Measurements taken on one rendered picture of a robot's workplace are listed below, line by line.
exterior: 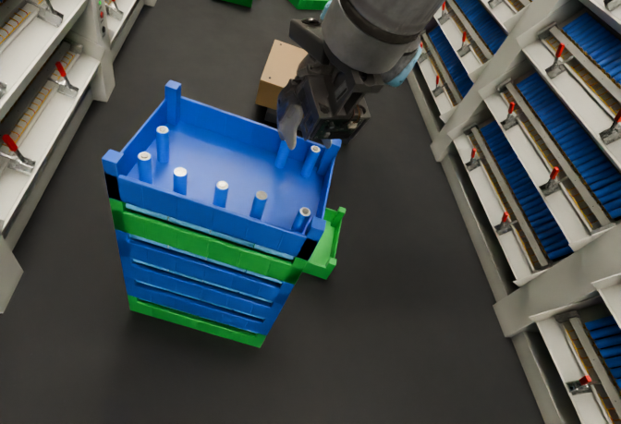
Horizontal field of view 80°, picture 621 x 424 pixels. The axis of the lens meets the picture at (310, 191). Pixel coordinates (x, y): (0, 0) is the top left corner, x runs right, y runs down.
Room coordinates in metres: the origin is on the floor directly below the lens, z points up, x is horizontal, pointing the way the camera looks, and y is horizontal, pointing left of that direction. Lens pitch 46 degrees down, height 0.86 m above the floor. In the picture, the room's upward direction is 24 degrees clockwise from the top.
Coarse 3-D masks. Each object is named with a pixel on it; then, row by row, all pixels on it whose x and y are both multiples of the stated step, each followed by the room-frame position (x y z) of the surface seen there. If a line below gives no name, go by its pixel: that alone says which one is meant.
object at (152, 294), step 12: (132, 288) 0.27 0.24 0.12; (144, 288) 0.28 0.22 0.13; (156, 288) 0.31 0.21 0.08; (156, 300) 0.28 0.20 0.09; (168, 300) 0.28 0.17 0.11; (180, 300) 0.29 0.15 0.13; (192, 300) 0.29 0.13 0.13; (192, 312) 0.29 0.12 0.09; (204, 312) 0.29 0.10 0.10; (216, 312) 0.30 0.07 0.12; (228, 312) 0.30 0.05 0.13; (240, 324) 0.30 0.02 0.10; (252, 324) 0.30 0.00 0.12; (264, 324) 0.31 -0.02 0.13
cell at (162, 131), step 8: (160, 128) 0.37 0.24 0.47; (168, 128) 0.38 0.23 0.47; (160, 136) 0.36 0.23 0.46; (168, 136) 0.37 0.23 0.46; (160, 144) 0.36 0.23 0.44; (168, 144) 0.37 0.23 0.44; (160, 152) 0.36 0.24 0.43; (168, 152) 0.37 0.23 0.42; (160, 160) 0.36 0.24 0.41; (168, 160) 0.37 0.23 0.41
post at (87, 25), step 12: (84, 12) 0.82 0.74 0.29; (96, 12) 0.84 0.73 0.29; (84, 24) 0.81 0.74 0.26; (96, 24) 0.83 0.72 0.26; (84, 36) 0.81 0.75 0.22; (96, 36) 0.82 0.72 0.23; (108, 36) 0.91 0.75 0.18; (108, 48) 0.89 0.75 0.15; (108, 60) 0.88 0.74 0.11; (96, 72) 0.82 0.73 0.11; (108, 72) 0.87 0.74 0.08; (96, 84) 0.81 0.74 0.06; (108, 84) 0.86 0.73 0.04; (96, 96) 0.81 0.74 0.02; (108, 96) 0.84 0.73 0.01
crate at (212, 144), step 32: (192, 128) 0.46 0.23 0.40; (224, 128) 0.48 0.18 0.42; (256, 128) 0.49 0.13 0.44; (128, 160) 0.33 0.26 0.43; (192, 160) 0.40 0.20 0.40; (224, 160) 0.42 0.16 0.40; (256, 160) 0.46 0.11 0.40; (288, 160) 0.49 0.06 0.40; (320, 160) 0.50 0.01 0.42; (128, 192) 0.28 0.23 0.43; (160, 192) 0.28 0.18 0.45; (192, 192) 0.34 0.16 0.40; (288, 192) 0.42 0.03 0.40; (320, 192) 0.45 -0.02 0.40; (224, 224) 0.29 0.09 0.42; (256, 224) 0.30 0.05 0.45; (288, 224) 0.35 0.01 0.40; (320, 224) 0.32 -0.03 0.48
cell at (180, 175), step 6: (180, 168) 0.32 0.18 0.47; (174, 174) 0.30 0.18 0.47; (180, 174) 0.31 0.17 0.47; (186, 174) 0.31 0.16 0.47; (174, 180) 0.30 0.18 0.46; (180, 180) 0.30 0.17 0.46; (186, 180) 0.31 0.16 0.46; (174, 186) 0.30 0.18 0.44; (180, 186) 0.30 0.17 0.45; (186, 186) 0.31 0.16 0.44; (180, 192) 0.31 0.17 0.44; (186, 192) 0.31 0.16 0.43
